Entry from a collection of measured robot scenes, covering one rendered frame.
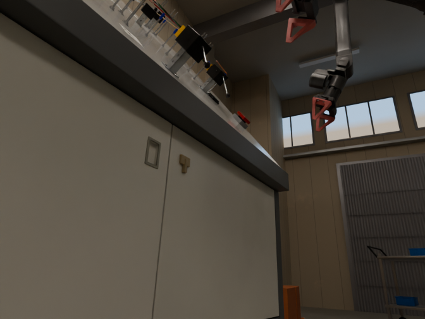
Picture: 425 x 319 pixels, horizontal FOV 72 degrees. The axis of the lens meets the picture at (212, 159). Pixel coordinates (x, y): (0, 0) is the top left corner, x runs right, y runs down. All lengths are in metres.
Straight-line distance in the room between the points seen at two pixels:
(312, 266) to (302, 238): 0.60
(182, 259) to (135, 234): 0.13
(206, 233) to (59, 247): 0.33
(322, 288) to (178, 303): 6.33
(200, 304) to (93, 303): 0.25
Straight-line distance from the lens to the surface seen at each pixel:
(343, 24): 1.37
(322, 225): 6.93
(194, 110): 0.62
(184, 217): 0.60
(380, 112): 7.73
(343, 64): 1.22
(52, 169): 0.43
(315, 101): 1.12
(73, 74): 0.49
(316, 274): 6.87
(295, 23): 0.82
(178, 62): 0.68
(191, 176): 0.63
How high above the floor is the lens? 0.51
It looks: 22 degrees up
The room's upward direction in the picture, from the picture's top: 2 degrees clockwise
